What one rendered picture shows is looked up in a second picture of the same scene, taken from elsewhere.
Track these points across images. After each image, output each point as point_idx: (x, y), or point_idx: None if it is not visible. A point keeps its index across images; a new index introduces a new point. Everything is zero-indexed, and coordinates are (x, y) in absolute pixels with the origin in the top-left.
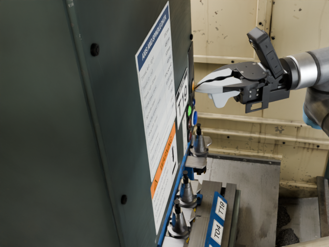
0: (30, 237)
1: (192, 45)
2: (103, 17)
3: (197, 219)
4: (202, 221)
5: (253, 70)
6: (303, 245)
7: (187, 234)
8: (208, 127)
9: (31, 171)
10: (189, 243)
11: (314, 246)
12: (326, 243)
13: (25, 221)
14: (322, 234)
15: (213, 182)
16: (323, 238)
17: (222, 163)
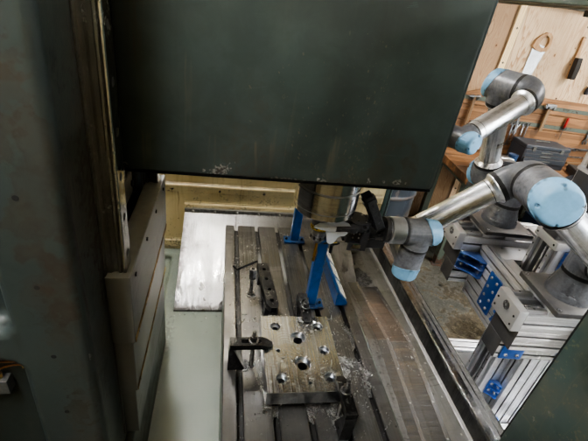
0: (398, 125)
1: None
2: None
3: (306, 252)
4: (311, 253)
5: None
6: (460, 192)
7: None
8: (294, 189)
9: (435, 63)
10: (308, 267)
11: (469, 190)
12: (477, 185)
13: (405, 108)
14: (389, 261)
15: (306, 229)
16: (472, 185)
17: (302, 221)
